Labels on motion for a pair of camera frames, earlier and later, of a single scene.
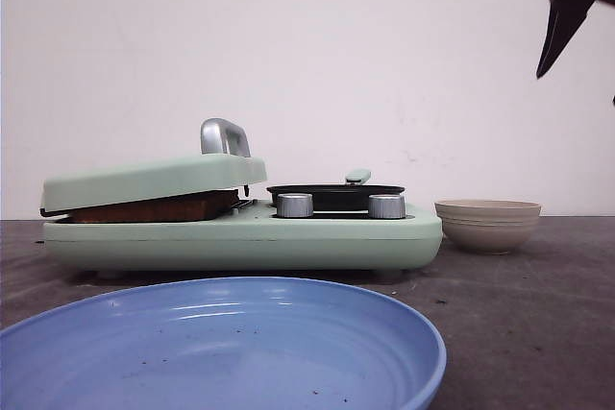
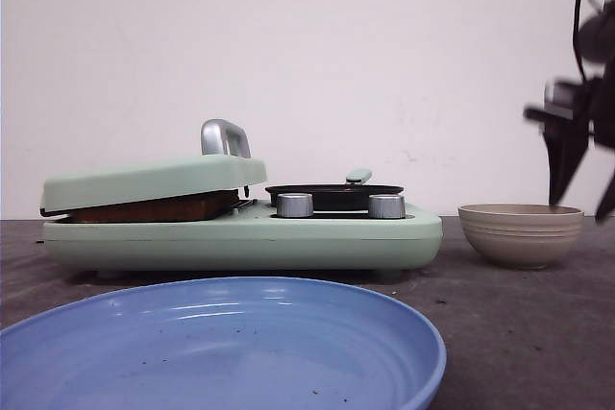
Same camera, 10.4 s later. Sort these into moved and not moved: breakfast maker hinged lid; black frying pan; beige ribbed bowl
Moved: beige ribbed bowl
Not moved: black frying pan; breakfast maker hinged lid
